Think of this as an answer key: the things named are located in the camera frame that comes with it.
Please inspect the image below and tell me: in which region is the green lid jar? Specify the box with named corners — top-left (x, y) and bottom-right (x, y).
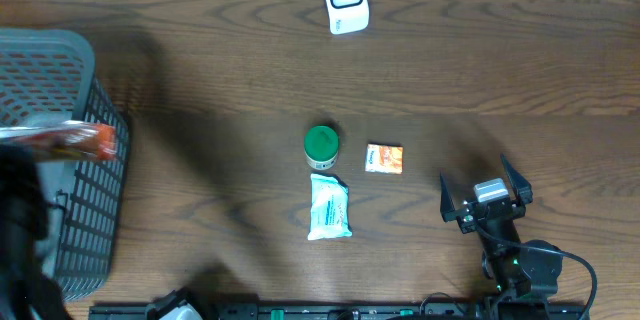
top-left (304, 125), bottom-right (340, 170)

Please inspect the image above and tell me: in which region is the orange Kleenex tissue pack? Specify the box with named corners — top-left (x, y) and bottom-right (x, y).
top-left (365, 144), bottom-right (404, 174)

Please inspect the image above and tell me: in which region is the teal wet wipes pack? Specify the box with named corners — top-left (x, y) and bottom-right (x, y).
top-left (307, 173), bottom-right (352, 241)

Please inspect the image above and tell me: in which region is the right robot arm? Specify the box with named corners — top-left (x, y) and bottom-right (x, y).
top-left (440, 157), bottom-right (562, 319)

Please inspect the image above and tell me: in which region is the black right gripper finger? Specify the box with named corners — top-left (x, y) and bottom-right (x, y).
top-left (439, 174), bottom-right (456, 222)
top-left (500, 154), bottom-right (533, 205)

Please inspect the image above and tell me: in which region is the black mounting rail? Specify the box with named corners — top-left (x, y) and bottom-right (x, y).
top-left (88, 301), bottom-right (582, 320)

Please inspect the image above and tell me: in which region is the red Top chocolate bar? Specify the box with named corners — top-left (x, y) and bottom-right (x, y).
top-left (1, 121), bottom-right (117, 162)

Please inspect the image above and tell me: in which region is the grey plastic basket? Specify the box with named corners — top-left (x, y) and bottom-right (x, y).
top-left (1, 28), bottom-right (130, 301)

